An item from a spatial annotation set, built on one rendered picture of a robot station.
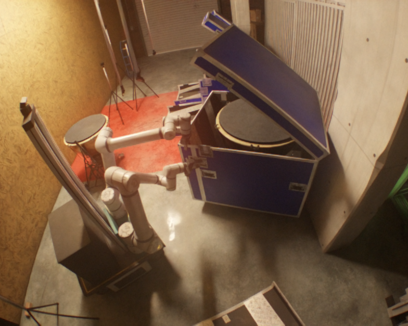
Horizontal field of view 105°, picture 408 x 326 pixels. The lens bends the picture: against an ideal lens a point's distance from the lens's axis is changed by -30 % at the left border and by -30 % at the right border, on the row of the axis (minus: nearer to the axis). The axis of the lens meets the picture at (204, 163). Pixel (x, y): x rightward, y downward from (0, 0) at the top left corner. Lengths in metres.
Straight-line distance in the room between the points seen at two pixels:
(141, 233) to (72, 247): 0.58
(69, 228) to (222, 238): 1.48
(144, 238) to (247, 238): 1.14
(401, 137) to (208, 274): 1.93
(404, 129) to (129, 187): 1.59
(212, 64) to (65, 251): 1.69
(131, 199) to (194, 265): 1.14
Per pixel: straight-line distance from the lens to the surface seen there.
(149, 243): 1.69
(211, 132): 2.60
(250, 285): 2.18
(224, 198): 2.27
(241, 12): 5.66
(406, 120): 1.35
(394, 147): 1.43
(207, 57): 1.42
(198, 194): 2.37
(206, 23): 2.88
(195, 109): 4.03
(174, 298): 2.23
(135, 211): 1.46
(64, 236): 1.92
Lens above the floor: 2.11
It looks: 43 degrees down
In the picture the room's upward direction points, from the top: 10 degrees counter-clockwise
